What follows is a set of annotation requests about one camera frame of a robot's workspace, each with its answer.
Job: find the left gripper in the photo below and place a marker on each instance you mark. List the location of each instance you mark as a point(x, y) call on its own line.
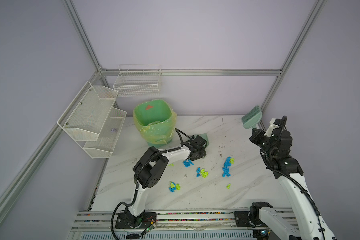
point(203, 153)

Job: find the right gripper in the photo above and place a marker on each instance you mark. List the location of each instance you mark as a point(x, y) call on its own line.
point(257, 133)

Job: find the green plastic dustpan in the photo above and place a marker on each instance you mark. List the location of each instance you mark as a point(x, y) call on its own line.
point(205, 137)

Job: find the blue scraps pile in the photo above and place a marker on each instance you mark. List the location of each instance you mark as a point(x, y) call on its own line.
point(226, 167)

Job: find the green hand brush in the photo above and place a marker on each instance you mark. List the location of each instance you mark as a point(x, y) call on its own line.
point(252, 118)

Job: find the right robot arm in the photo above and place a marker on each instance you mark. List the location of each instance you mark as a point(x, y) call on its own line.
point(291, 186)

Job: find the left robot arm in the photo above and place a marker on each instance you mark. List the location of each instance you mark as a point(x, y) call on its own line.
point(147, 173)

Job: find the blue green scraps middle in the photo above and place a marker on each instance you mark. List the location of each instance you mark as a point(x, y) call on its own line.
point(202, 173)

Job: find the yellow bin liner bag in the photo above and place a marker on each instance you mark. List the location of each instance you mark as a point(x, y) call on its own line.
point(156, 129)

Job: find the lower white mesh shelf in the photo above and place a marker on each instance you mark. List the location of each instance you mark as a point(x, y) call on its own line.
point(104, 147)

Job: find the white mesh shelf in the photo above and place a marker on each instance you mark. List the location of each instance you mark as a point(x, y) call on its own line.
point(104, 147)
point(85, 117)

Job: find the upper white mesh shelf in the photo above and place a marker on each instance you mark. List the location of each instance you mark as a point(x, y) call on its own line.
point(85, 117)

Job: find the white wire basket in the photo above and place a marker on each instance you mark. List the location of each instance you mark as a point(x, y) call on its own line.
point(138, 80)

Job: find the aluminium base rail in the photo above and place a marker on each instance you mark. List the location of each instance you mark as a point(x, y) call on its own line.
point(179, 225)

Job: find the aluminium frame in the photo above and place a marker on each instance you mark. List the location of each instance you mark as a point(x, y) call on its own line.
point(16, 188)

